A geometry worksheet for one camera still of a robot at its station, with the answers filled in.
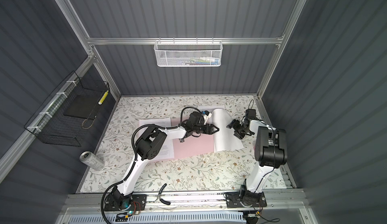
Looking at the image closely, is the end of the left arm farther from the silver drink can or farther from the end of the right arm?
the silver drink can

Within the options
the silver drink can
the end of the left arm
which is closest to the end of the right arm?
the end of the left arm

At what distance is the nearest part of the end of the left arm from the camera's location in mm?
826
